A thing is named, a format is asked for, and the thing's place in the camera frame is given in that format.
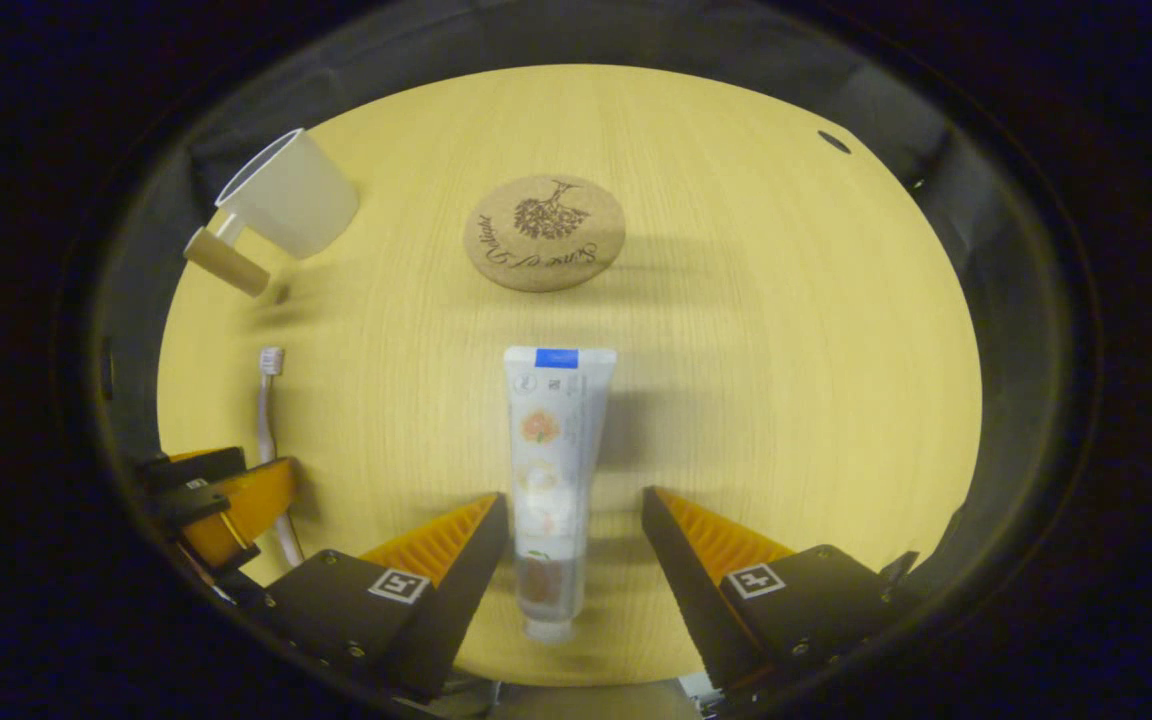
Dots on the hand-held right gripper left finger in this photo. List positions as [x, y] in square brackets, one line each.
[466, 590]

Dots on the round cork coaster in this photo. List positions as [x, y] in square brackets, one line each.
[546, 235]

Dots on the white toothbrush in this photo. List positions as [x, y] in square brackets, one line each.
[266, 410]

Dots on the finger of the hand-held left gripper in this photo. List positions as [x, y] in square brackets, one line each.
[236, 510]
[196, 467]

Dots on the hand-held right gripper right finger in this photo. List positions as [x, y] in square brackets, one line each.
[686, 590]

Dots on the white cup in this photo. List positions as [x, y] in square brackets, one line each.
[296, 200]

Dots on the wooden desktop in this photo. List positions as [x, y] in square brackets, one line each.
[786, 380]

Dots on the white toothpaste tube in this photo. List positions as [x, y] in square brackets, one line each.
[556, 450]

